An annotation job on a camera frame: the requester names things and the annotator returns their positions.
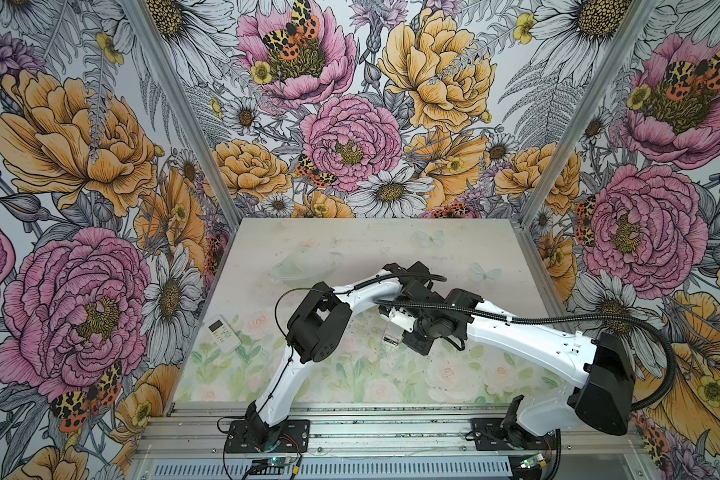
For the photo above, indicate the green circuit board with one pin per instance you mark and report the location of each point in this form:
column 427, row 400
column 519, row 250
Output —
column 535, row 461
column 275, row 465

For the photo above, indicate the aluminium corner post right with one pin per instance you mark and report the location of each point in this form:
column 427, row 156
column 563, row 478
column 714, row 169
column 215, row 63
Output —
column 623, row 44

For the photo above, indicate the green circuit board right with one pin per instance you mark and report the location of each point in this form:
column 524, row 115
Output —
column 535, row 461

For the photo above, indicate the aluminium corner post left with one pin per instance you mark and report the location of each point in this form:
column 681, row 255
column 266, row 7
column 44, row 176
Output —
column 160, row 60

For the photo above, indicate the aluminium front rail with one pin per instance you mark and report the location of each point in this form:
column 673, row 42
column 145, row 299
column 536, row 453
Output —
column 196, row 429

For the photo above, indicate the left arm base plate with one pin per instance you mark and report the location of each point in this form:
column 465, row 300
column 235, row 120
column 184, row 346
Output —
column 290, row 436

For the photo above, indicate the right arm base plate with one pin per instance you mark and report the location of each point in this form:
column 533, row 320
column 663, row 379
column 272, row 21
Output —
column 494, row 434

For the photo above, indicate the green circuit board left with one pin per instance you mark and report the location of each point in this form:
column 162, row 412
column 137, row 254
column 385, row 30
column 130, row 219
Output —
column 275, row 465

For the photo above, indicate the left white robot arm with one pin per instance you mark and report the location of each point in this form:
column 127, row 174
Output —
column 313, row 332

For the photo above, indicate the white remote control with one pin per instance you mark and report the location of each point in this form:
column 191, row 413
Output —
column 393, row 335
column 223, row 335

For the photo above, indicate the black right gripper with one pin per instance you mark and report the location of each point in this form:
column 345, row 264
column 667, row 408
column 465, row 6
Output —
column 421, row 347

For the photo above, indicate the aluminium corner post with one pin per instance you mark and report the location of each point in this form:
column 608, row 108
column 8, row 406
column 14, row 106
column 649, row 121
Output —
column 623, row 44
column 160, row 60

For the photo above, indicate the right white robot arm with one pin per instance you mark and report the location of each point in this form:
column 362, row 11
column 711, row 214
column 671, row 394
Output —
column 598, row 377

